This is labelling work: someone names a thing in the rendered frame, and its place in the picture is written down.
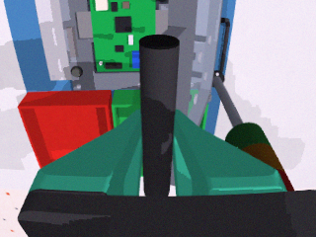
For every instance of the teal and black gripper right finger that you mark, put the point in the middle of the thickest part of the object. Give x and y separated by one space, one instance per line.
212 166

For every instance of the green circuit board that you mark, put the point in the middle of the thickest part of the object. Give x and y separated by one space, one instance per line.
118 25

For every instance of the green bin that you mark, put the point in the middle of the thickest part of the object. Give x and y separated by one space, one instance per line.
131 98

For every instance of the red square tray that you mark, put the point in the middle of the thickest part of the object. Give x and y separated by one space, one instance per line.
58 122

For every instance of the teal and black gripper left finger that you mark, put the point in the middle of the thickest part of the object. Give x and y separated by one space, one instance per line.
100 165

